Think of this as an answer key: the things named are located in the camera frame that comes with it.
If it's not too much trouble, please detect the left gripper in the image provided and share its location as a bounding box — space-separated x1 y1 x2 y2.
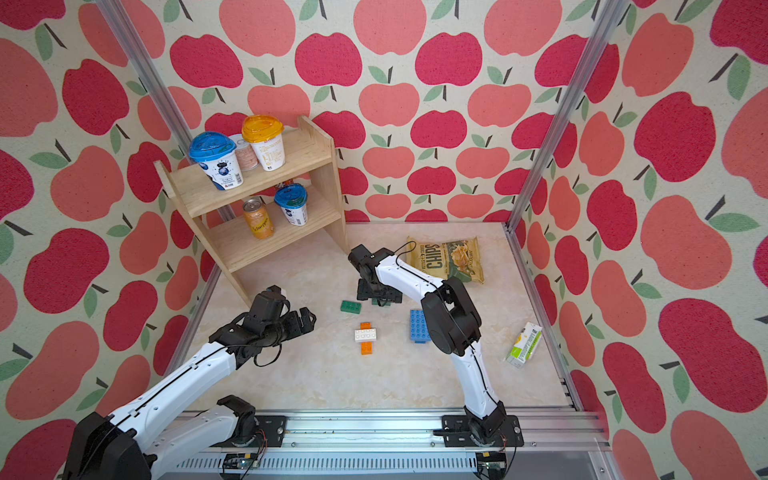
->
264 305 320 346

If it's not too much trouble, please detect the orange lid yogurt cup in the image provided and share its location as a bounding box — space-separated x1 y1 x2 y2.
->
242 115 286 171

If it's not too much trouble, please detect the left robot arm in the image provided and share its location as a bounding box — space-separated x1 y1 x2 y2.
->
63 285 316 479

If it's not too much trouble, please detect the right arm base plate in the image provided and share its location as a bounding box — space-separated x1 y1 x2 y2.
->
432 415 525 449

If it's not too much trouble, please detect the left aluminium corner post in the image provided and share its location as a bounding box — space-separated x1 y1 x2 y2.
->
97 1 201 213

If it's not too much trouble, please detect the blue lid yogurt cup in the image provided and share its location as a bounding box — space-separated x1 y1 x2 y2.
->
189 131 243 191
274 184 308 226

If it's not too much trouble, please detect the blue lid yogurt cup upper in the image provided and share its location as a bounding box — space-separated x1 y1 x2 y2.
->
189 131 243 191

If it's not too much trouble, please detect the orange soda can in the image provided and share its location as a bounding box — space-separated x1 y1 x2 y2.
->
243 197 274 240

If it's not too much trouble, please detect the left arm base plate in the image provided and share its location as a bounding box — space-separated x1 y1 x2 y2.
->
223 414 287 448

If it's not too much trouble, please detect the yellow chips bag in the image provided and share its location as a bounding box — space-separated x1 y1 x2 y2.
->
405 237 484 284

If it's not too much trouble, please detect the small green white carton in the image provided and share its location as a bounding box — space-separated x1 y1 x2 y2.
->
505 322 542 369

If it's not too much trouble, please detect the white lego brick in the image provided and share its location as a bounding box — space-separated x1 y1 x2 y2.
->
354 328 377 343

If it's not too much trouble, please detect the aluminium corner post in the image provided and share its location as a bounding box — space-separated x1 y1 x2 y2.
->
504 0 631 237
97 1 201 213

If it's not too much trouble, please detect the pink yogurt cup behind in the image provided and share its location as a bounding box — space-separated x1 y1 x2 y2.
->
230 134 259 172

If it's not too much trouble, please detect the blue lid yogurt cup lower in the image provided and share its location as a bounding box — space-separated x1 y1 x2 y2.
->
274 184 308 226

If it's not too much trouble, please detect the aluminium front rail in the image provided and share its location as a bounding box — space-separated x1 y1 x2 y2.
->
165 407 622 479

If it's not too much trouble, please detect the light blue lego brick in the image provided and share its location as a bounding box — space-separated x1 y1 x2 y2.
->
409 310 431 344

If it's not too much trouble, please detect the wooden two-tier shelf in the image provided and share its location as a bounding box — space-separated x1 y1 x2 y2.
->
154 116 350 305

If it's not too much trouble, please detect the right aluminium corner post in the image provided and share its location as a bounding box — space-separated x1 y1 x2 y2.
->
504 0 631 237

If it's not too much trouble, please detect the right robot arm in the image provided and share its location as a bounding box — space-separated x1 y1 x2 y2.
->
348 245 507 446

